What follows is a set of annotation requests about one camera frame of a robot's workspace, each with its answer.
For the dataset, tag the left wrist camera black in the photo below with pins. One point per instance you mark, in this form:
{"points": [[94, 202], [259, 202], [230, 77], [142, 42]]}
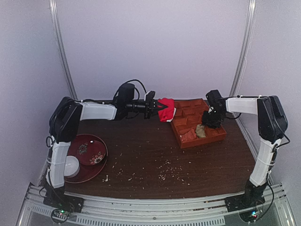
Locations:
{"points": [[126, 93]]}

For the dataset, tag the orange compartment tray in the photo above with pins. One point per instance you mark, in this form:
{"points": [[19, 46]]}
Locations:
{"points": [[187, 118]]}

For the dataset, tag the large dark red tray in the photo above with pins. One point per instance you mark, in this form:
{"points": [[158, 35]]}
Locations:
{"points": [[86, 173]]}

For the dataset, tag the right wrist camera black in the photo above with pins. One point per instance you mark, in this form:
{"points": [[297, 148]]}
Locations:
{"points": [[213, 97]]}

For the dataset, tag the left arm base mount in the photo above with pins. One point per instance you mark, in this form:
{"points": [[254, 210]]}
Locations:
{"points": [[55, 197]]}

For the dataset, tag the aluminium front rail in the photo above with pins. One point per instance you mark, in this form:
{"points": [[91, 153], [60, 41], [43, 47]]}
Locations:
{"points": [[104, 211]]}

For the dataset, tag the red white underwear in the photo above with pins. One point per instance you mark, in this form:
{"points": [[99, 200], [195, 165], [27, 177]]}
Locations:
{"points": [[167, 114]]}

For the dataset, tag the orange rolled cloth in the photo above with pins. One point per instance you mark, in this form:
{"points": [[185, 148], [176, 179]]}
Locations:
{"points": [[188, 136]]}

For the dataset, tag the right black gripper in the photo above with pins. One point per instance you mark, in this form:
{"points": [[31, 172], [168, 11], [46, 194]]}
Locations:
{"points": [[210, 120]]}

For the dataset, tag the olive rolled cloth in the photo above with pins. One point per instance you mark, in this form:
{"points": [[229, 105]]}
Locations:
{"points": [[200, 131]]}

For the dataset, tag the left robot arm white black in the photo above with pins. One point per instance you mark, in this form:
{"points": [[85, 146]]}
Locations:
{"points": [[64, 124]]}

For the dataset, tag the left aluminium frame post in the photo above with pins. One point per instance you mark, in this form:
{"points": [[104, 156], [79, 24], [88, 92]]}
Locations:
{"points": [[61, 49]]}

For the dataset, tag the right aluminium frame post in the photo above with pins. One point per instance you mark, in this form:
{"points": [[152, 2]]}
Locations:
{"points": [[247, 39]]}

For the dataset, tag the white round cup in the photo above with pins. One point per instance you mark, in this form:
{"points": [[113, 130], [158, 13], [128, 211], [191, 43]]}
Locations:
{"points": [[71, 167]]}

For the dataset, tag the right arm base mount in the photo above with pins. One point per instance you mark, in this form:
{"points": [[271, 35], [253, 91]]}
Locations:
{"points": [[252, 195]]}

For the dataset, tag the red floral plate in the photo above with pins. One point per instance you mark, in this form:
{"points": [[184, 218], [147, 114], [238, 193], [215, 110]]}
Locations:
{"points": [[91, 152]]}

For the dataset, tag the aluminium frame post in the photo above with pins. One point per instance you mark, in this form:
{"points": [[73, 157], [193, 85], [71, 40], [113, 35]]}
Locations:
{"points": [[61, 49], [247, 39]]}

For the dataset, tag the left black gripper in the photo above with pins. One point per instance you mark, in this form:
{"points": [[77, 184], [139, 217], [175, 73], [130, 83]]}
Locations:
{"points": [[148, 108]]}

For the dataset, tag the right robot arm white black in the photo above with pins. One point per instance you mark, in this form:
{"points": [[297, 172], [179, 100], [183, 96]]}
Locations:
{"points": [[272, 124]]}

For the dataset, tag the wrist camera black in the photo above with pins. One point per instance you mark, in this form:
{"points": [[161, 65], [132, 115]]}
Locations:
{"points": [[126, 93], [213, 97]]}

